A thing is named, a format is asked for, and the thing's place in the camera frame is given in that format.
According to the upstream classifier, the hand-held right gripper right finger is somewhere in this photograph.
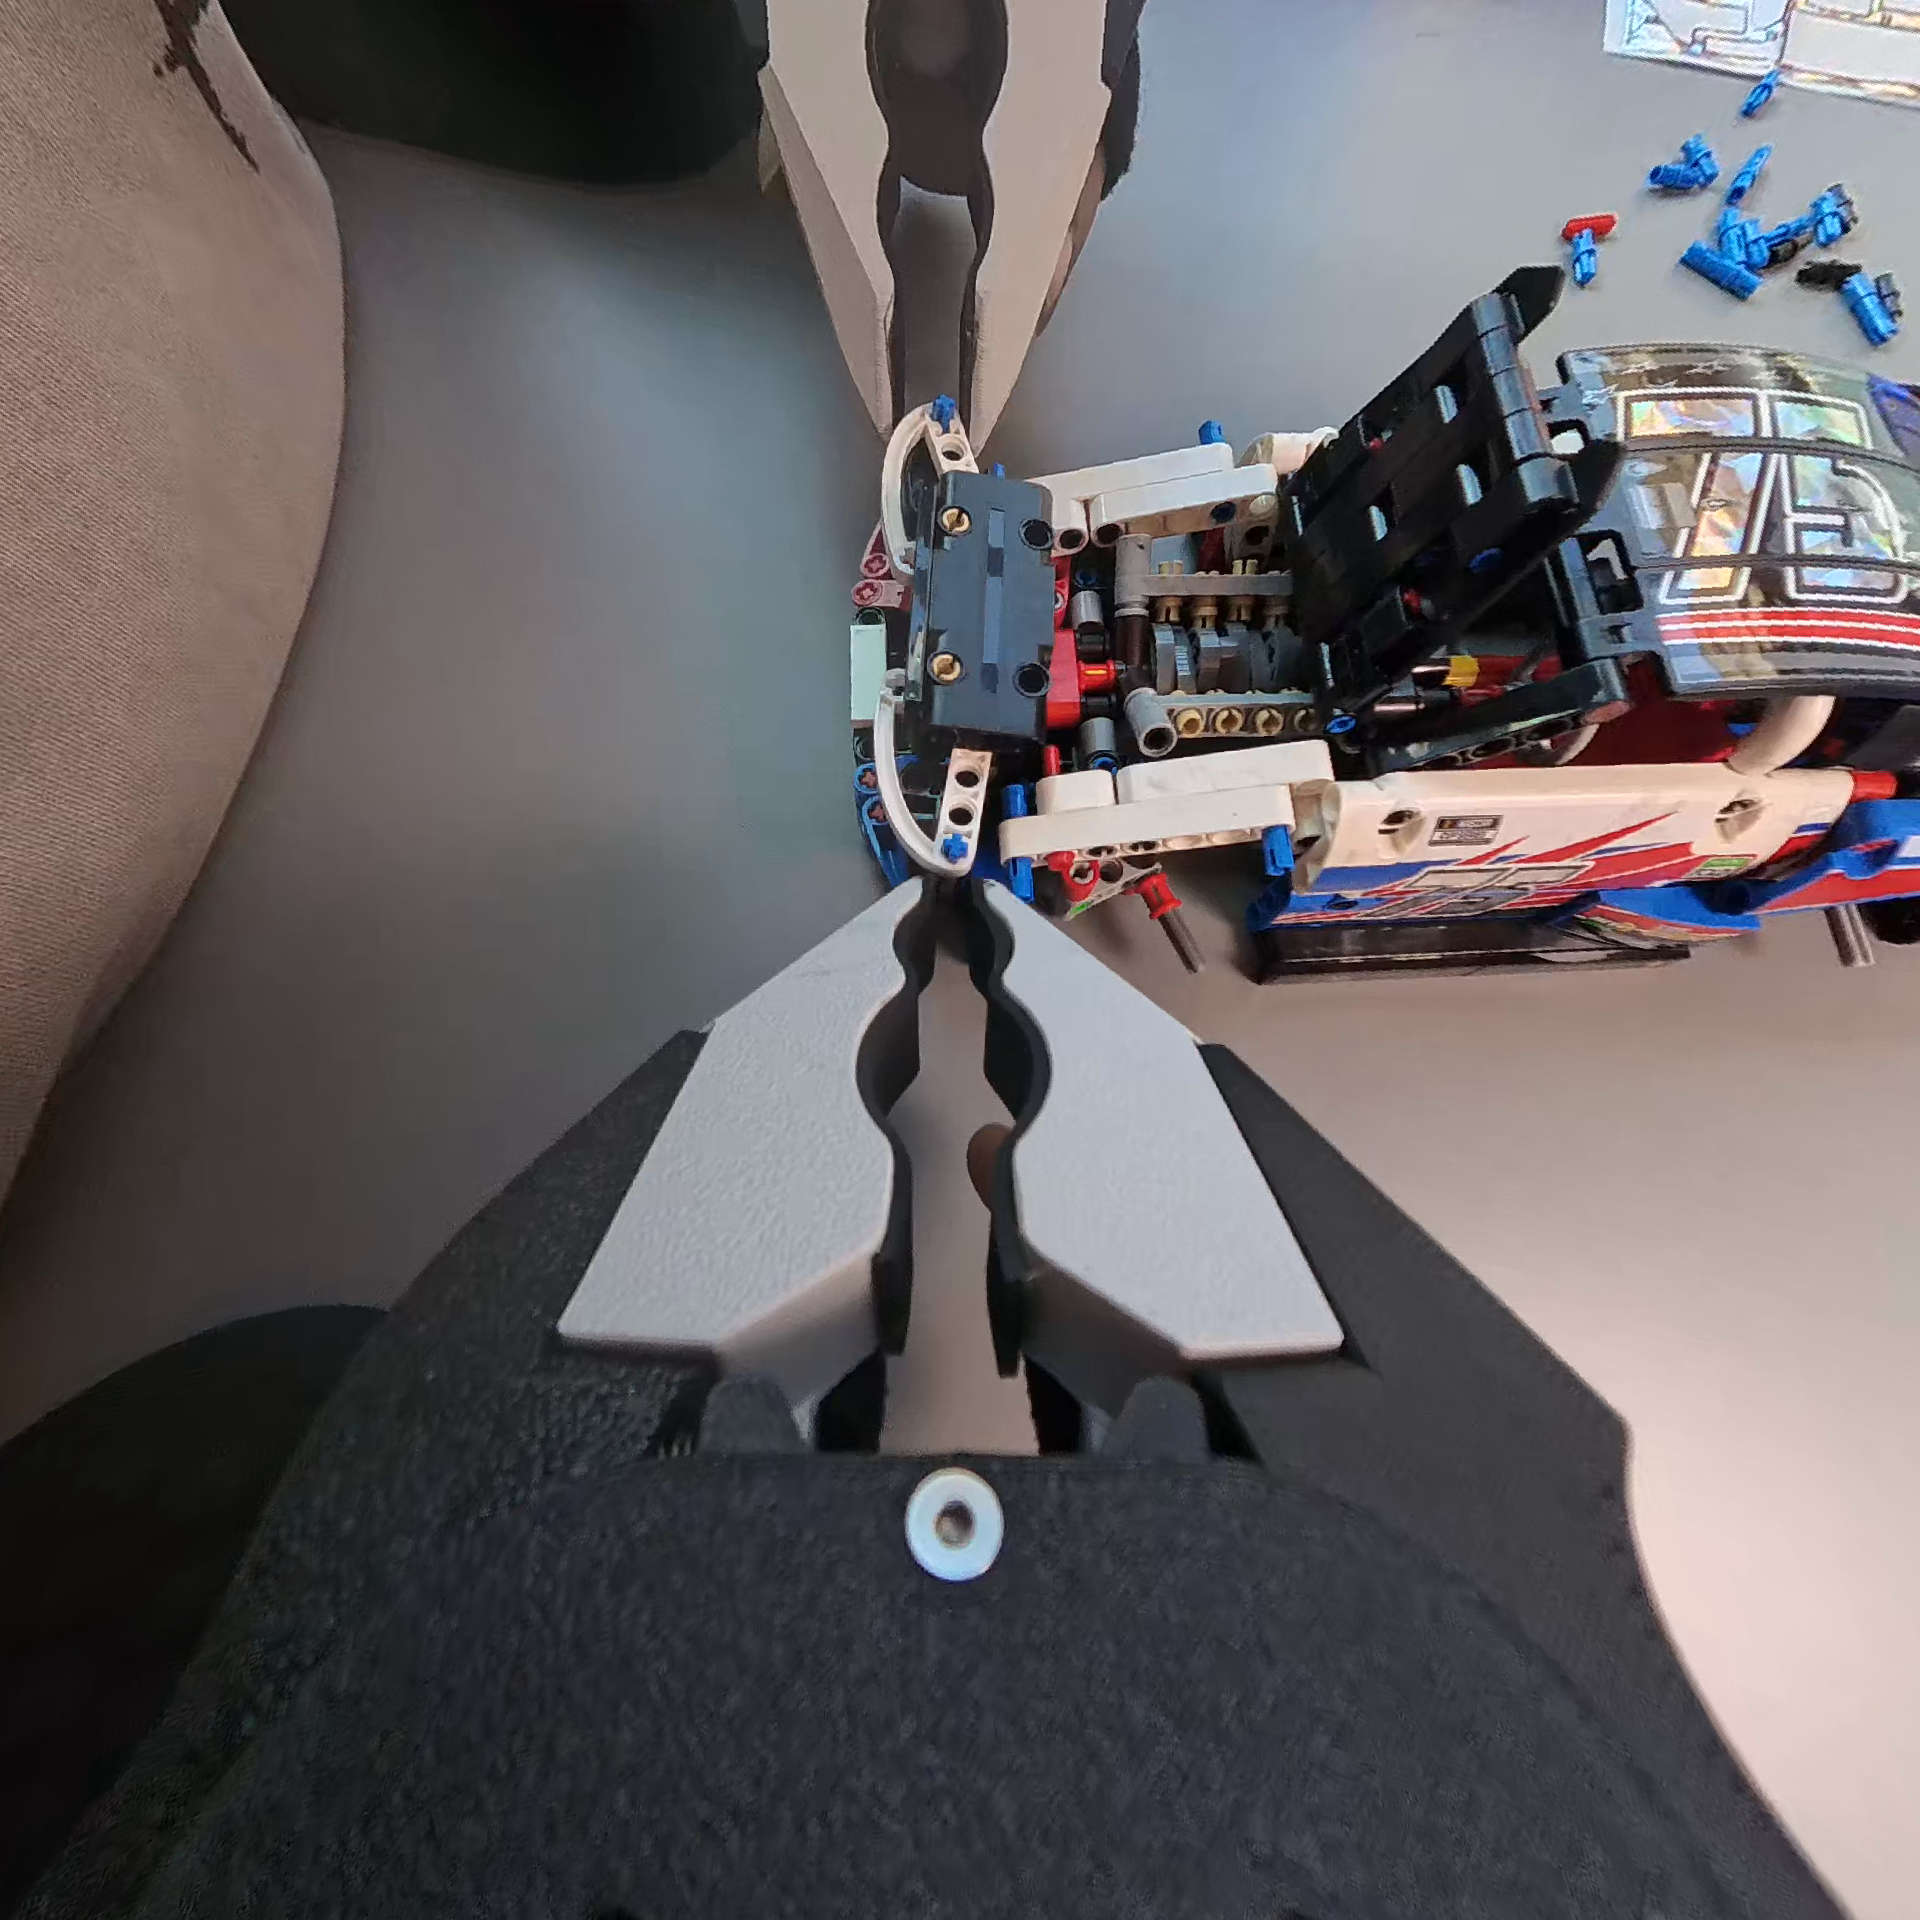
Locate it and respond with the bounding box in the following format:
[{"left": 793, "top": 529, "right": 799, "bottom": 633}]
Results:
[{"left": 972, "top": 880, "right": 1346, "bottom": 1412}]

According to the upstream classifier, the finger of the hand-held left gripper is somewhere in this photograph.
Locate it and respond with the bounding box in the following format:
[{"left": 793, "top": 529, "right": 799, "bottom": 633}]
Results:
[
  {"left": 964, "top": 0, "right": 1109, "bottom": 442},
  {"left": 757, "top": 0, "right": 903, "bottom": 442}
]

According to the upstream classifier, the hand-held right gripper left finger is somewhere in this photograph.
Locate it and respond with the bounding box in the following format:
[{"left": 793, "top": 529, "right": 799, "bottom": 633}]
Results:
[{"left": 554, "top": 877, "right": 932, "bottom": 1420}]

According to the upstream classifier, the brick-built toy race car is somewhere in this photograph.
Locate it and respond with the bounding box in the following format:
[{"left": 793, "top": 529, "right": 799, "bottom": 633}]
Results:
[{"left": 844, "top": 267, "right": 1920, "bottom": 989}]

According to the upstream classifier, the pile of blue connector pins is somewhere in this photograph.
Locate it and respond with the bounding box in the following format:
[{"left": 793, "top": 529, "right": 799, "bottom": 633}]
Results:
[{"left": 1648, "top": 66, "right": 1903, "bottom": 347}]

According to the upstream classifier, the holographic sticker sheet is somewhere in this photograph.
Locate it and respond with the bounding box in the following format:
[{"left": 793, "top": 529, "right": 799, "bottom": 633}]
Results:
[{"left": 1602, "top": 0, "right": 1920, "bottom": 108}]

